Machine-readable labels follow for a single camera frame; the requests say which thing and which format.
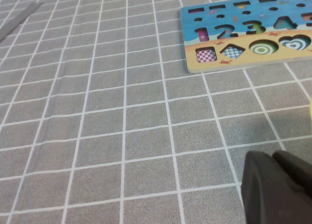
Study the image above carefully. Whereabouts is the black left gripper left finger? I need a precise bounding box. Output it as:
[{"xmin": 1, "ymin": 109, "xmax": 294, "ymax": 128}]
[{"xmin": 241, "ymin": 150, "xmax": 312, "ymax": 224}]

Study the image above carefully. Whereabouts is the grey checked tablecloth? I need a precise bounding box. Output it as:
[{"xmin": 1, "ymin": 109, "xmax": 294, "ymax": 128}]
[{"xmin": 0, "ymin": 0, "xmax": 312, "ymax": 224}]

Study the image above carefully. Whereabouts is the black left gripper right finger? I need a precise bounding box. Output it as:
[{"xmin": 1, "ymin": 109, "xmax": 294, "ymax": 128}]
[{"xmin": 272, "ymin": 150, "xmax": 312, "ymax": 193}]

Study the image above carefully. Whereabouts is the colourful wooden puzzle board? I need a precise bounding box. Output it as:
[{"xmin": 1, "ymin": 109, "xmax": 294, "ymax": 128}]
[{"xmin": 180, "ymin": 0, "xmax": 312, "ymax": 74}]

